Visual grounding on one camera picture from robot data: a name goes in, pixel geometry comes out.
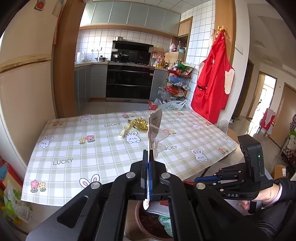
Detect flowered blister package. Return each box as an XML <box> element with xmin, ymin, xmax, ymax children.
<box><xmin>141</xmin><ymin>109</ymin><xmax>169</xmax><ymax>210</ymax></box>

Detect brown trash bin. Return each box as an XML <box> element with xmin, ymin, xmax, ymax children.
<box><xmin>134</xmin><ymin>201</ymin><xmax>173</xmax><ymax>240</ymax></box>

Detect grey kitchen cabinets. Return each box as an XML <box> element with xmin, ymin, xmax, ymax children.
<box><xmin>74</xmin><ymin>62</ymin><xmax>168</xmax><ymax>113</ymax></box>

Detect person's right hand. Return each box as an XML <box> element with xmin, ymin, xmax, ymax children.
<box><xmin>237</xmin><ymin>184</ymin><xmax>283</xmax><ymax>210</ymax></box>

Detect checkered bunny tablecloth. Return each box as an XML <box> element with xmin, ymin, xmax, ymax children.
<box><xmin>21</xmin><ymin>110</ymin><xmax>237</xmax><ymax>206</ymax></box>

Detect white plastic shopping bag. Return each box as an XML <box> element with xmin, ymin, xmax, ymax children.
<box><xmin>158</xmin><ymin>99</ymin><xmax>187</xmax><ymax>111</ymax></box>

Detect gold foil wrapper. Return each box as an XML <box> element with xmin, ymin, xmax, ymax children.
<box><xmin>127</xmin><ymin>118</ymin><xmax>148</xmax><ymax>131</ymax></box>

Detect clear strip wrapper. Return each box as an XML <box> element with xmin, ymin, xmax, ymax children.
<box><xmin>118</xmin><ymin>123</ymin><xmax>132</xmax><ymax>138</ymax></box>

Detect red apron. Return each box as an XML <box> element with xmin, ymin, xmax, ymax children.
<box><xmin>191</xmin><ymin>29</ymin><xmax>235</xmax><ymax>124</ymax></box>

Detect black oven range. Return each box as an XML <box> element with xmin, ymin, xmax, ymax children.
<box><xmin>106</xmin><ymin>62</ymin><xmax>154</xmax><ymax>103</ymax></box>

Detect black range hood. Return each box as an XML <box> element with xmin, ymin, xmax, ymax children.
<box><xmin>111</xmin><ymin>41</ymin><xmax>154</xmax><ymax>65</ymax></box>

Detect steel pot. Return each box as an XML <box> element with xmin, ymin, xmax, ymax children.
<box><xmin>95</xmin><ymin>56</ymin><xmax>108</xmax><ymax>62</ymax></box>

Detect white kettle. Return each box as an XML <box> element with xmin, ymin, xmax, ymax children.
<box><xmin>76</xmin><ymin>52</ymin><xmax>84</xmax><ymax>64</ymax></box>

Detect cream refrigerator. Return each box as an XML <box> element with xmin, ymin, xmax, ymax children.
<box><xmin>0</xmin><ymin>0</ymin><xmax>61</xmax><ymax>172</ymax></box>

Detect wire snack rack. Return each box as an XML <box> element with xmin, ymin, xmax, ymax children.
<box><xmin>159</xmin><ymin>63</ymin><xmax>194</xmax><ymax>102</ymax></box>

